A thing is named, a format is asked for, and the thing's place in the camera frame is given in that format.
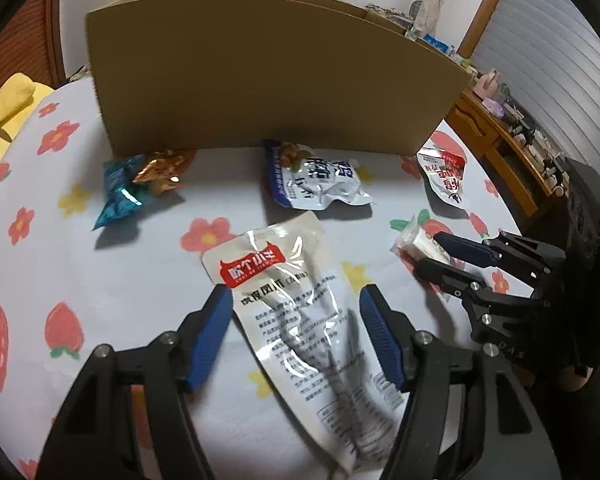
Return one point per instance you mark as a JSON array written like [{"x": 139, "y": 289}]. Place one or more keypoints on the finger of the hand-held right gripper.
[
  {"x": 442, "y": 271},
  {"x": 460, "y": 250}
]

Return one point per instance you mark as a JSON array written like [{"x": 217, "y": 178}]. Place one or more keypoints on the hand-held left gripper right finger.
[{"x": 380, "y": 340}]

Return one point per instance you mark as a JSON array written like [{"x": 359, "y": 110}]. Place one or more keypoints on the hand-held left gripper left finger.
[{"x": 207, "y": 335}]

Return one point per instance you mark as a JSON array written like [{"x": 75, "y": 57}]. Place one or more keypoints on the small cream snack packet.
[{"x": 420, "y": 242}]

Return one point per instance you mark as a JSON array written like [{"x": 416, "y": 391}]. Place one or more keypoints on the white red-label snack packet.
[{"x": 300, "y": 270}]

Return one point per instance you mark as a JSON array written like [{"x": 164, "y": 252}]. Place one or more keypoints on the brown cardboard box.
[{"x": 260, "y": 75}]

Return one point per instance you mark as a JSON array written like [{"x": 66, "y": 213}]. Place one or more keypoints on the red white snack packet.
[{"x": 445, "y": 175}]

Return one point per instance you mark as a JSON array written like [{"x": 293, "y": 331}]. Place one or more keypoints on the strawberry flower print bedsheet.
[{"x": 130, "y": 270}]

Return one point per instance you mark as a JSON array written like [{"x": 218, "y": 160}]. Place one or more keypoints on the wooden sideboard cabinet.
[{"x": 490, "y": 140}]

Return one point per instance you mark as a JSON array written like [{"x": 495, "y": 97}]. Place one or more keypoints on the blue white snack packet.
[{"x": 315, "y": 177}]

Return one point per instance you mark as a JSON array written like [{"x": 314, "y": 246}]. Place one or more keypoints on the pink bottle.
[{"x": 486, "y": 84}]

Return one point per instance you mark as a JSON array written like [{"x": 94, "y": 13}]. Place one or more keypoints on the teal candy wrapper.
[{"x": 117, "y": 192}]

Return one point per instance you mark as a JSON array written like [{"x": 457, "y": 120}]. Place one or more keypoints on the bronze candy wrapper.
[{"x": 162, "y": 170}]

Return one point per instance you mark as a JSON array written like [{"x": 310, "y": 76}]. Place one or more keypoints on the blue box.
[{"x": 436, "y": 41}]

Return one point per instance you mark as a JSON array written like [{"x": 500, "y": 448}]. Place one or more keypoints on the grey window blind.
[{"x": 555, "y": 45}]

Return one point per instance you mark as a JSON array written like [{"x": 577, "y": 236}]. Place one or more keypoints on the yellow plush toy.
[{"x": 7, "y": 115}]

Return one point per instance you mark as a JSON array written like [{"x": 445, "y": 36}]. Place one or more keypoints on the wooden louvered wardrobe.
[{"x": 25, "y": 45}]

